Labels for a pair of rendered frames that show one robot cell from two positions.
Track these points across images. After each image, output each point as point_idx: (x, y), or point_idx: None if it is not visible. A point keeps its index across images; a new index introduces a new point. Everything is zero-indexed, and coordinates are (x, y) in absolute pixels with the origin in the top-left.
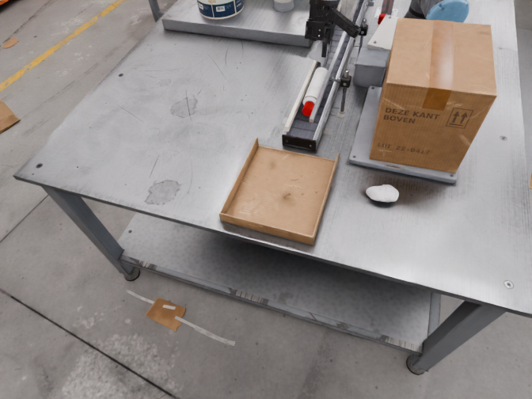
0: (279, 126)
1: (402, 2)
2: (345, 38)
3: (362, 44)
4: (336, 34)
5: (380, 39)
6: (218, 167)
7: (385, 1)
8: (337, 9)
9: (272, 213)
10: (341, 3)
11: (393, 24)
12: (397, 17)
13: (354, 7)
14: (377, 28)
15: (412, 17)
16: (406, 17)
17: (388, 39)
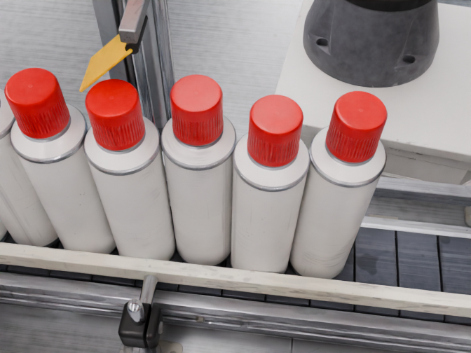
0: None
1: (71, 99)
2: (453, 250)
3: (380, 211)
4: (434, 286)
5: (456, 129)
6: None
7: (165, 123)
8: (305, 282)
9: None
10: (273, 262)
11: (338, 96)
12: (283, 88)
13: (393, 185)
14: (387, 139)
15: (427, 9)
16: (404, 31)
17: (444, 108)
